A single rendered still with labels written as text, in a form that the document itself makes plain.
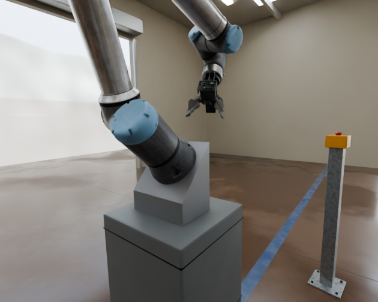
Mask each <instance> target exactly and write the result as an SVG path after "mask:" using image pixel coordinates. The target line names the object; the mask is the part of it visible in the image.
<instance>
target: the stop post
mask: <svg viewBox="0 0 378 302"><path fill-rule="evenodd" d="M350 141H351V135H341V134H330V135H326V137H325V147H328V148H329V154H328V170H327V179H326V195H325V211H324V220H323V236H322V253H321V261H320V271H319V270H316V269H315V271H314V273H313V274H312V276H311V277H310V279H309V281H308V282H307V283H308V284H309V285H311V286H313V287H315V288H317V289H319V290H322V291H324V292H326V293H328V294H330V295H332V296H334V297H337V298H339V299H340V298H341V295H342V293H343V290H344V287H345V285H346V282H345V281H343V280H341V279H338V278H336V277H335V268H336V260H337V247H338V233H339V225H340V211H341V197H342V190H343V176H344V162H345V154H346V148H348V147H350Z"/></svg>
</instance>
